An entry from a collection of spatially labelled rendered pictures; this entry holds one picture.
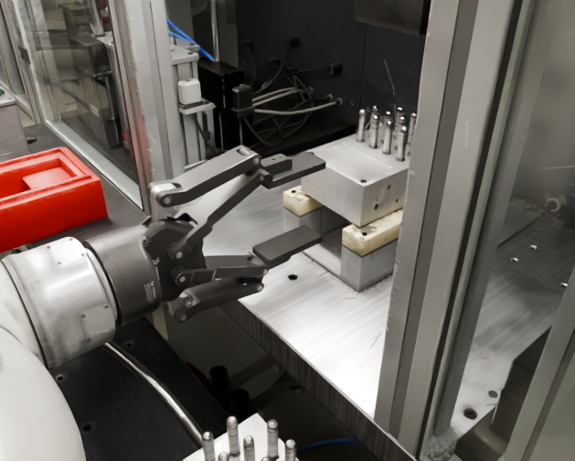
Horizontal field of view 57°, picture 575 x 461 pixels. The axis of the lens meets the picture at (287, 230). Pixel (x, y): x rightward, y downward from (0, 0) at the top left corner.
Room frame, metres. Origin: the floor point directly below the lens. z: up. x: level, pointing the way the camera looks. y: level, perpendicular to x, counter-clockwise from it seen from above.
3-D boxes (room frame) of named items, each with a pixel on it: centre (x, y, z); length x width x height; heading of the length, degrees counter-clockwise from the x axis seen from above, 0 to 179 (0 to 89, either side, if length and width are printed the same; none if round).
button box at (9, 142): (0.73, 0.41, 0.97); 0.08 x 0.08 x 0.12; 39
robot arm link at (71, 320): (0.31, 0.17, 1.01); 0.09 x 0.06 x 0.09; 38
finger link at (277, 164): (0.44, 0.02, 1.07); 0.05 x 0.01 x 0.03; 128
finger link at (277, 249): (0.45, 0.00, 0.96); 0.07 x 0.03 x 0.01; 128
